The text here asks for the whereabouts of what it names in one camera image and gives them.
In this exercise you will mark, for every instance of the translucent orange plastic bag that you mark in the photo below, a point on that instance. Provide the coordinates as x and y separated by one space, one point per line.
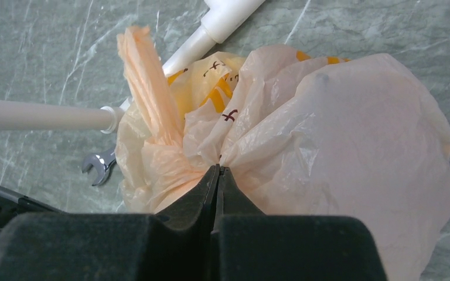
301 135

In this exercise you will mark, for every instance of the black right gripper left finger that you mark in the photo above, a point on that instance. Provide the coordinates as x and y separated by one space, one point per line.
169 245

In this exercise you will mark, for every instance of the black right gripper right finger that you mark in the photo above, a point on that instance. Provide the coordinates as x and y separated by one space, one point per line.
247 244

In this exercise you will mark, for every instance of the silver open-end wrench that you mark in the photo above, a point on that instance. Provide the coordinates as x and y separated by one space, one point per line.
102 162

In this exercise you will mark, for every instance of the white PVC pipe frame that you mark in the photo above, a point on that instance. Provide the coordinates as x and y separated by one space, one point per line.
145 74

